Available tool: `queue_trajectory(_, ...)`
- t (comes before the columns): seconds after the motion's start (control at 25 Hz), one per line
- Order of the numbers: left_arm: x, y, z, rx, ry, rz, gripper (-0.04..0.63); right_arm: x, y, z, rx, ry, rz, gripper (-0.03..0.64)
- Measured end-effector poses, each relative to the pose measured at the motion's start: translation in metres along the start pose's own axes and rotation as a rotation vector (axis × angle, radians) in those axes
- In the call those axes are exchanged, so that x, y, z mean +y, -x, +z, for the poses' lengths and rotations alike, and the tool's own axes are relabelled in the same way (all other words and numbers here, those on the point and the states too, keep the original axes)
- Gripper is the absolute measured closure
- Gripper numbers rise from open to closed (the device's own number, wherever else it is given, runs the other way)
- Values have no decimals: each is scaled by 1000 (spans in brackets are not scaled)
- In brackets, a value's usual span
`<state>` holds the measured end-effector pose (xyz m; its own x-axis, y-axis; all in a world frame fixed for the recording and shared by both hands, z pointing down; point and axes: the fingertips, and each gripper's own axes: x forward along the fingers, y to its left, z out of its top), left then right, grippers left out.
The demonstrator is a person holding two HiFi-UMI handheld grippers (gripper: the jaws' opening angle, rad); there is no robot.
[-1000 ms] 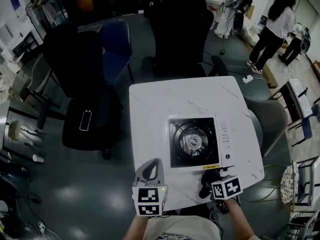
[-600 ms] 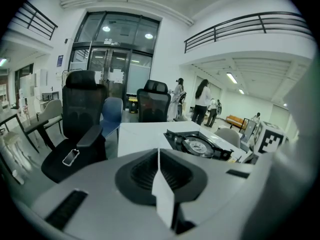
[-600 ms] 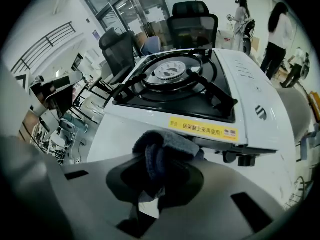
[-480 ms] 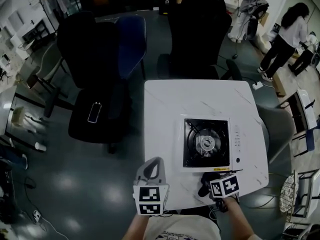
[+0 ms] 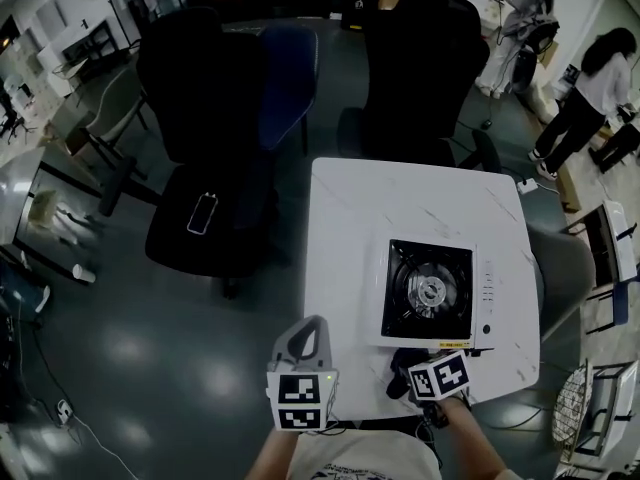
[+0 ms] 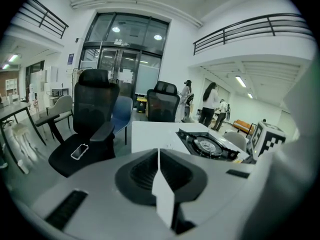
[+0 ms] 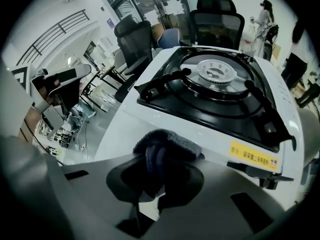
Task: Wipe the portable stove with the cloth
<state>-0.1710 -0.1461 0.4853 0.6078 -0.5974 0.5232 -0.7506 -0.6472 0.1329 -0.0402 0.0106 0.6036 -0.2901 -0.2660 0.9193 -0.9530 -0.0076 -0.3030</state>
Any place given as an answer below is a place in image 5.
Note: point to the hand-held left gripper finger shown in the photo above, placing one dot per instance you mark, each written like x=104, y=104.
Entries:
x=281, y=348
x=326, y=348

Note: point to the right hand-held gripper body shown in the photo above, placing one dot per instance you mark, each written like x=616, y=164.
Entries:
x=440, y=375

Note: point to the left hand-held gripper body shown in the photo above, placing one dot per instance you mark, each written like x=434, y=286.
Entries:
x=300, y=388

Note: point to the dark blue cloth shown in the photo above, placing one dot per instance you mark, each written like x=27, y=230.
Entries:
x=400, y=363

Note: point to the white portable gas stove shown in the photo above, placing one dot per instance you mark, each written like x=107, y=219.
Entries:
x=430, y=288

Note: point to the person's right forearm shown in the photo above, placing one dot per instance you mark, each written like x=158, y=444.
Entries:
x=470, y=443

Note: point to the person's left forearm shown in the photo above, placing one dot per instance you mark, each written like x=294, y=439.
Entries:
x=272, y=453

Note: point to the person's white printed shirt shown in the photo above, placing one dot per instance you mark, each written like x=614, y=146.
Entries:
x=360, y=458

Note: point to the smartphone with white case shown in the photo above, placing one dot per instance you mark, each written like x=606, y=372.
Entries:
x=202, y=215

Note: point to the grey armchair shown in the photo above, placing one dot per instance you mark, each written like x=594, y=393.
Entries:
x=560, y=278

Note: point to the white marble table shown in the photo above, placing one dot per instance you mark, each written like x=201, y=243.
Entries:
x=400, y=203

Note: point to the white power strip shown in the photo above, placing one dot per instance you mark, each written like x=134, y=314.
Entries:
x=63, y=413
x=527, y=186

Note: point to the white paper cup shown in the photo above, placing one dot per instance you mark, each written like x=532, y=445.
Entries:
x=84, y=273

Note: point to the white wooden side cabinet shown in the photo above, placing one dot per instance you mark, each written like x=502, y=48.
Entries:
x=617, y=238

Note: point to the blue shell chair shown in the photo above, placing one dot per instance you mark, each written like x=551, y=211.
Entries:
x=295, y=83

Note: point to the black office chair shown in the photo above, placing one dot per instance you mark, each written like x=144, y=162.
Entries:
x=420, y=68
x=200, y=93

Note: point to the white stool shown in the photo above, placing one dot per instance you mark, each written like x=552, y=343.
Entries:
x=44, y=208

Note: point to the white beanbag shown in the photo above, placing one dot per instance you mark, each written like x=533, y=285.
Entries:
x=542, y=100

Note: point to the beige armchair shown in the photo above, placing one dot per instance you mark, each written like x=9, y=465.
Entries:
x=117, y=98

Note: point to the dark grey table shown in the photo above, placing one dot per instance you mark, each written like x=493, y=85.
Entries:
x=20, y=183

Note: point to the black white backpack rig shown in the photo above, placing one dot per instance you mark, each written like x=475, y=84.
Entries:
x=537, y=53

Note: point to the yellow black bin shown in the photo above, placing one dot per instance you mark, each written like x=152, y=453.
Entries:
x=360, y=5

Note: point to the dark frame desk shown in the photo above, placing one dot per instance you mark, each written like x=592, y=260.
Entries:
x=95, y=43

